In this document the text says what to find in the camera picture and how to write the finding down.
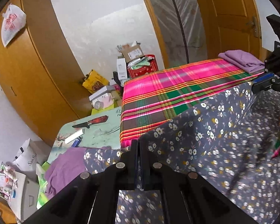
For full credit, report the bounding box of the white plastic bag on wardrobe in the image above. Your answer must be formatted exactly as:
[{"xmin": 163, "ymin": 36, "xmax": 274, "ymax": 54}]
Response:
[{"xmin": 1, "ymin": 4, "xmax": 27, "ymax": 47}]

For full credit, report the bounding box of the green painted side table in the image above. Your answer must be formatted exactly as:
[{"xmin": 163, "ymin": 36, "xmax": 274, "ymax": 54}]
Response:
[{"xmin": 47, "ymin": 107, "xmax": 121, "ymax": 163}]

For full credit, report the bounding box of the folded purple cloth on bed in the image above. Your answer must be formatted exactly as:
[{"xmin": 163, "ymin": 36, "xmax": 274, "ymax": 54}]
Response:
[{"xmin": 218, "ymin": 50, "xmax": 265, "ymax": 74}]

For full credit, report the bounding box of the red handled knife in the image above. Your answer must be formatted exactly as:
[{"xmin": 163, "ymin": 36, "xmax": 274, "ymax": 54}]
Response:
[{"xmin": 72, "ymin": 115, "xmax": 109, "ymax": 128}]

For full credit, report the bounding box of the yellow gift bag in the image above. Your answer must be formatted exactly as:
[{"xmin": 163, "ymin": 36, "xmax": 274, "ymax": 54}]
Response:
[{"xmin": 82, "ymin": 70, "xmax": 109, "ymax": 94}]

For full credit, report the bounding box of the tall white box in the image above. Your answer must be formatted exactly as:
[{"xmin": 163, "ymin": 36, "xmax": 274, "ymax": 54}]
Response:
[{"xmin": 116, "ymin": 58, "xmax": 128, "ymax": 80}]

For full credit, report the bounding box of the grey floral garment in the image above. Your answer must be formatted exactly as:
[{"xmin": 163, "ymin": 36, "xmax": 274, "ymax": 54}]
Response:
[{"xmin": 82, "ymin": 81, "xmax": 280, "ymax": 224}]

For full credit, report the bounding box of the red round bin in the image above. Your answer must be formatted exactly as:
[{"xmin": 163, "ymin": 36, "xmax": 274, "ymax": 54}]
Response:
[{"xmin": 127, "ymin": 55, "xmax": 159, "ymax": 78}]

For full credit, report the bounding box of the blue lighter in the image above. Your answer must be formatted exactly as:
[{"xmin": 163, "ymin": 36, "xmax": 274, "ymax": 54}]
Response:
[{"xmin": 71, "ymin": 136, "xmax": 82, "ymax": 148}]

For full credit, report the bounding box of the pink plaid bed sheet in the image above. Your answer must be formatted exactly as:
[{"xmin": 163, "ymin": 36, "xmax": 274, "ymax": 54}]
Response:
[{"xmin": 120, "ymin": 59, "xmax": 280, "ymax": 159}]

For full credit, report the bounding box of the white paper shopping bag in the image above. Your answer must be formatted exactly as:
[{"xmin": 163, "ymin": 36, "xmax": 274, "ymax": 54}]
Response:
[{"xmin": 12, "ymin": 139, "xmax": 51, "ymax": 181}]

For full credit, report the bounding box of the pink and white box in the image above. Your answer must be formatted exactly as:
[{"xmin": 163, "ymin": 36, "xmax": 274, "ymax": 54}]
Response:
[{"xmin": 92, "ymin": 93, "xmax": 114, "ymax": 110}]

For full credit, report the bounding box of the purple cloth on table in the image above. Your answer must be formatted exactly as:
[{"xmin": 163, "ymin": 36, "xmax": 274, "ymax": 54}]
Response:
[{"xmin": 43, "ymin": 147, "xmax": 112, "ymax": 200}]

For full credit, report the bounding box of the white flat box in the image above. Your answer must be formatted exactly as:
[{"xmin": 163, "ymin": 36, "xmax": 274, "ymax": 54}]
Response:
[{"xmin": 89, "ymin": 85, "xmax": 115, "ymax": 101}]

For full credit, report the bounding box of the grey zippered door curtain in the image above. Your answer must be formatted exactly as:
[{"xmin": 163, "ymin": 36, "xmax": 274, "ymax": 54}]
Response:
[{"xmin": 150, "ymin": 0, "xmax": 207, "ymax": 67}]

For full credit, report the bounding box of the white drawer cabinet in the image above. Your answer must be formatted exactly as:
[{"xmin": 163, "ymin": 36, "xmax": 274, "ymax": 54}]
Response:
[{"xmin": 8, "ymin": 171, "xmax": 39, "ymax": 221}]

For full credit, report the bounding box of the white rectangular stick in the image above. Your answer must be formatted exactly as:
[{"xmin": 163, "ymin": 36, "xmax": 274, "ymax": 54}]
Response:
[{"xmin": 65, "ymin": 129, "xmax": 84, "ymax": 144}]

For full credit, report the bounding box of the cardboard box with label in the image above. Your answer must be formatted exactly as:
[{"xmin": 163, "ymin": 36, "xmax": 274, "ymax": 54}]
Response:
[{"xmin": 122, "ymin": 44, "xmax": 144, "ymax": 63}]

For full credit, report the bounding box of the wooden wardrobe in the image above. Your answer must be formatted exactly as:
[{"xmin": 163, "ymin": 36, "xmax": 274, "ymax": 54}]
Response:
[{"xmin": 0, "ymin": 0, "xmax": 91, "ymax": 146}]

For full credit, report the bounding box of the wooden door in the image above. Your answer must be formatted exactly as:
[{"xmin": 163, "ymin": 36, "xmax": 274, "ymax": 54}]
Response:
[{"xmin": 197, "ymin": 0, "xmax": 262, "ymax": 59}]

